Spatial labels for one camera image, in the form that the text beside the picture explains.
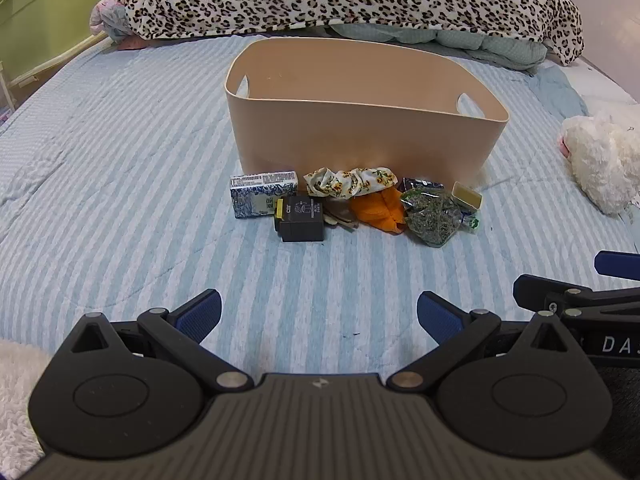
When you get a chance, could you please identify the green wooden headboard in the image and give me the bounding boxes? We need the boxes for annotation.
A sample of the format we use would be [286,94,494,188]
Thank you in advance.
[0,0,132,92]

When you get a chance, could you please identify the white quilted bedding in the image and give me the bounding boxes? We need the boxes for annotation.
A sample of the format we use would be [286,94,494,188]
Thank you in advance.
[547,55,640,136]

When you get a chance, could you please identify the dark blue packet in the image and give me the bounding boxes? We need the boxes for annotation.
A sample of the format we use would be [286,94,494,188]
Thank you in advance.
[402,176,445,194]

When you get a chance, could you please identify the orange cloth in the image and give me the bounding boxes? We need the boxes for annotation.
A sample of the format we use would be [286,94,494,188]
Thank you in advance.
[348,187,407,235]

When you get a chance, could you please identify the black box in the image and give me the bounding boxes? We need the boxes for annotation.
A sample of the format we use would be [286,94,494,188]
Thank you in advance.
[273,195,326,244]

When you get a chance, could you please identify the floral fabric scrunchie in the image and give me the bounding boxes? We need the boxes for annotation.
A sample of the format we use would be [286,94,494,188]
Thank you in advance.
[303,165,400,197]

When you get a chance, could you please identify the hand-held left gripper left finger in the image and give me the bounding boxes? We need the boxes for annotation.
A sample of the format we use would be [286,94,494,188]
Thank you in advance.
[70,289,254,394]

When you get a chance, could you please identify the blue striped bed quilt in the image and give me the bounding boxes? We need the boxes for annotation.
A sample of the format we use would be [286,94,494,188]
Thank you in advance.
[0,34,640,376]

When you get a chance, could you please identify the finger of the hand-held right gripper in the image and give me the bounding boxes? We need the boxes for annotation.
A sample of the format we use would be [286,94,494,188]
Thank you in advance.
[513,273,640,322]
[594,251,640,279]

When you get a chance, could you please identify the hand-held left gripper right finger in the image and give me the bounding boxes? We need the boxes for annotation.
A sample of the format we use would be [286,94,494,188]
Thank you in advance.
[387,290,582,393]

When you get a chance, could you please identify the dark grey cloth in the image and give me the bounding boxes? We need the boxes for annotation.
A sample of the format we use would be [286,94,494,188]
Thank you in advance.
[597,364,640,466]

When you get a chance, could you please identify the beige hair clip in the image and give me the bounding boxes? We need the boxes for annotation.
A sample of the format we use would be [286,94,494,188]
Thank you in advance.
[322,202,359,231]

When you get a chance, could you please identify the blue and white carton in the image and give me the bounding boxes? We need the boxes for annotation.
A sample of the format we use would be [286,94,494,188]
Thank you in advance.
[229,170,300,220]

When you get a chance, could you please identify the white fluffy cloth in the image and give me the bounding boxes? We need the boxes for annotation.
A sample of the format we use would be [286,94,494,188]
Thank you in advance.
[0,339,57,480]

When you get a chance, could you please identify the beige plastic storage basket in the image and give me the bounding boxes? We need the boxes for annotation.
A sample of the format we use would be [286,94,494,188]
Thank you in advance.
[224,36,510,186]

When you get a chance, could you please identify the small yellow-topped box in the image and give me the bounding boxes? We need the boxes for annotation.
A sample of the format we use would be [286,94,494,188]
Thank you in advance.
[450,181,484,210]

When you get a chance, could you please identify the teal quilt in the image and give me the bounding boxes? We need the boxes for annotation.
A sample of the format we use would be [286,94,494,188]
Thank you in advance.
[327,22,552,74]

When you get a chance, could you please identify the white plush toy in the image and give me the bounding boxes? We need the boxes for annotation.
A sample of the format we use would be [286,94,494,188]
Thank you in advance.
[558,111,640,216]

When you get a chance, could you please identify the clear bag of dried herbs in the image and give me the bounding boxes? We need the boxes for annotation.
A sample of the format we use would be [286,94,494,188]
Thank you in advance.
[399,187,464,249]

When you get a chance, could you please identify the pink and white cloth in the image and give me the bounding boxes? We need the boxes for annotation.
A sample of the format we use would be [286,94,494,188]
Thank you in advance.
[89,0,132,44]

